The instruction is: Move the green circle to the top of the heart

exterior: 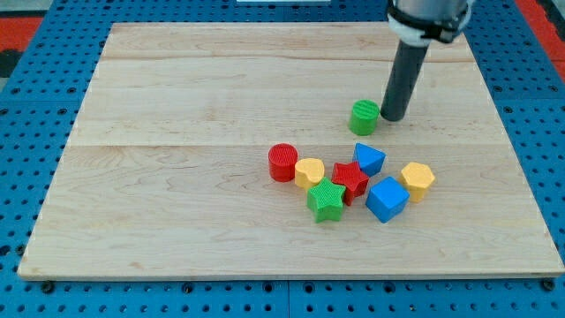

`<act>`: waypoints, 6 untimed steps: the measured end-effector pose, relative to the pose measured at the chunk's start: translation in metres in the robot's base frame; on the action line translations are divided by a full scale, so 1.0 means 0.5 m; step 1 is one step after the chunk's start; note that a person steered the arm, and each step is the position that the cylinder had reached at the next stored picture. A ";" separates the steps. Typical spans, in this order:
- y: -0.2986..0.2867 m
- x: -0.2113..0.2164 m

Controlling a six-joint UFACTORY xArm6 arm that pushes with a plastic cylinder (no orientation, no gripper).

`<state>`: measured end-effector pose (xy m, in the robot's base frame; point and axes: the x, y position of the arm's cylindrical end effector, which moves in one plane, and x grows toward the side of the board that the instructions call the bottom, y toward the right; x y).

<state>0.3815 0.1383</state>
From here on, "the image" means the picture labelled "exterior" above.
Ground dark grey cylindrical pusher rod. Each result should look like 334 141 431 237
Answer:
380 41 428 122

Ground green cylinder block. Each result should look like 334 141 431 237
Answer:
349 100 380 136

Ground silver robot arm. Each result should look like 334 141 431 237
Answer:
380 0 474 122

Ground yellow heart block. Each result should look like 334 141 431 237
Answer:
295 158 325 191

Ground blue triangle block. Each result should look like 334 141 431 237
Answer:
352 143 387 177

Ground yellow hexagon block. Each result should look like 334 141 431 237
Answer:
398 162 435 203

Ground red star block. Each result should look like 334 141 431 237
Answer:
331 161 370 206

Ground blue cube block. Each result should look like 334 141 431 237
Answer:
365 177 410 223

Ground red cylinder block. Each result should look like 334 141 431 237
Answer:
267 143 298 182

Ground green star block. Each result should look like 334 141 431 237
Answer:
306 177 346 223

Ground light wooden board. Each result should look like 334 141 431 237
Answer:
18 22 564 281

